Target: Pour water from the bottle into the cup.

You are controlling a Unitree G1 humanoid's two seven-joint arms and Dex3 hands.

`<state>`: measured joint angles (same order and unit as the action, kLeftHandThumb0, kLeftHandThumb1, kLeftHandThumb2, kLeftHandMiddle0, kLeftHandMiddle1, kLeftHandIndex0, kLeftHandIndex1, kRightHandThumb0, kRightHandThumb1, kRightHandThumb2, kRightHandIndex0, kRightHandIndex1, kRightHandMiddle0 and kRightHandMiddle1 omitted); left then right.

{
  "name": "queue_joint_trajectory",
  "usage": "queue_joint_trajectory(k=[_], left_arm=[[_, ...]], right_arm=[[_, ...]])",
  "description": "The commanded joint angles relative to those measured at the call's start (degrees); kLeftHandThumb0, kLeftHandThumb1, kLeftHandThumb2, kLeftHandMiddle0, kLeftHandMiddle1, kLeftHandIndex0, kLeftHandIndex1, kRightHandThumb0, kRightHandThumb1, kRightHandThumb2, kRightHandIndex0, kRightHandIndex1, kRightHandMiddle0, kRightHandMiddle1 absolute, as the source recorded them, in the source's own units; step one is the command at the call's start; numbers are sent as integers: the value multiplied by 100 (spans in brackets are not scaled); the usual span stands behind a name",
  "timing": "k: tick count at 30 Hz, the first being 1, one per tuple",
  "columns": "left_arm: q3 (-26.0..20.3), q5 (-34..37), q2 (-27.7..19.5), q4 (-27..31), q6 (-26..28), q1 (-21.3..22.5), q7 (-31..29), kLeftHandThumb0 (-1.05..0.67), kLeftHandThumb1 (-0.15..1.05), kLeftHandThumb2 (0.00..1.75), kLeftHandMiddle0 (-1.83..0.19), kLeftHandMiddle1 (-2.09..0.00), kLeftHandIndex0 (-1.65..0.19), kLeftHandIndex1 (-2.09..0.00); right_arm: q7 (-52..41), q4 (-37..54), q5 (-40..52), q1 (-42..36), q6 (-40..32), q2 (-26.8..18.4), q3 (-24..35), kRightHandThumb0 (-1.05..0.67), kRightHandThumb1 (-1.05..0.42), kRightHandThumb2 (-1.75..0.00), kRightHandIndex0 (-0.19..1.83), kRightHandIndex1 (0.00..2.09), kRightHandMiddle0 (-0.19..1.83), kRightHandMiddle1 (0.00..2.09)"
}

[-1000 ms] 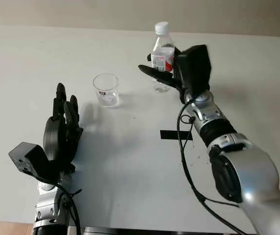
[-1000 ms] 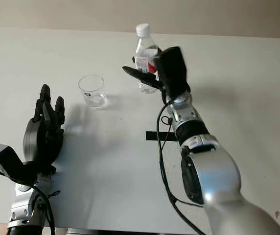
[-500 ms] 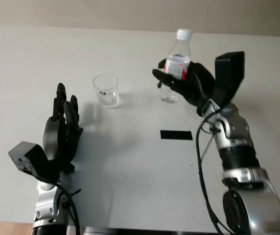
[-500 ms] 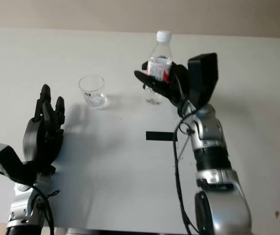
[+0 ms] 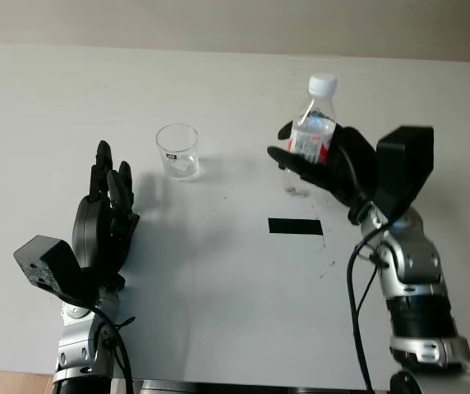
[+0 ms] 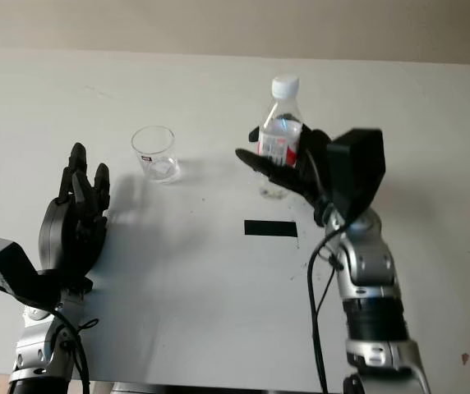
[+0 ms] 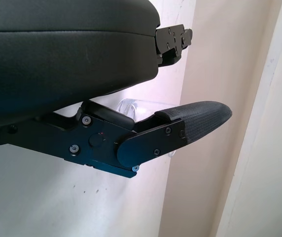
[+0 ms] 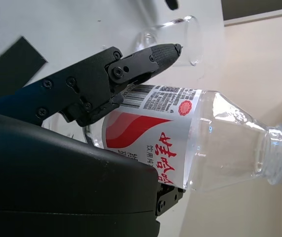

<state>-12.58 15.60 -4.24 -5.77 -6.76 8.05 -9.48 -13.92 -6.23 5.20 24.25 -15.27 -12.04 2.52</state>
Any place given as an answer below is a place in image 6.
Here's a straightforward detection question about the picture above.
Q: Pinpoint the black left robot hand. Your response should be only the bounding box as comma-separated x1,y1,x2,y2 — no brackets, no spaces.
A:
37,141,111,291

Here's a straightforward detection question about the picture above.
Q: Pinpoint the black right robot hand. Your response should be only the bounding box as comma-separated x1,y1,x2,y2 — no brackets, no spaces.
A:
234,125,343,227

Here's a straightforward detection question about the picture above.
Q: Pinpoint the clear plastic water bottle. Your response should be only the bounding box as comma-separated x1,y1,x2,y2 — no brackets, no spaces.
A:
256,74,304,200

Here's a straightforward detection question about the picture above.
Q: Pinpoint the clear glass cup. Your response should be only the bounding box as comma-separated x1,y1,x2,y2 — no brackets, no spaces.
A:
130,125,182,185

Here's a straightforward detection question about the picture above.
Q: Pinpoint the black tape strip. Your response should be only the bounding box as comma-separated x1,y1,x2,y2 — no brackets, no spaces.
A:
243,219,299,239

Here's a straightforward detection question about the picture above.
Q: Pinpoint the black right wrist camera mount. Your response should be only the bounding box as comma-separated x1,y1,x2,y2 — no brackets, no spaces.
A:
325,127,385,223

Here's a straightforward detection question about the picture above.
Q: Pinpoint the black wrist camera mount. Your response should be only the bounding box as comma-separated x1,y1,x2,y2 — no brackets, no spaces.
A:
325,127,385,223
0,236,62,308

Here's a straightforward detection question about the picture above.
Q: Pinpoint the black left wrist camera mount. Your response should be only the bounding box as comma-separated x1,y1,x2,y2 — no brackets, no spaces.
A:
0,236,62,308

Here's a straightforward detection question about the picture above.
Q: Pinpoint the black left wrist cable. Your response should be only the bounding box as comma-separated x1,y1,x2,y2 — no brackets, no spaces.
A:
48,307,100,394

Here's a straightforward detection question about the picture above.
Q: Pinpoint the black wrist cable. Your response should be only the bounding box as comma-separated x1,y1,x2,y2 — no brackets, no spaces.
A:
48,307,100,394
306,223,343,394

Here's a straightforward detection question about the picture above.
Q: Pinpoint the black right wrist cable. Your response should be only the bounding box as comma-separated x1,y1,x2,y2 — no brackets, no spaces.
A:
306,223,343,394

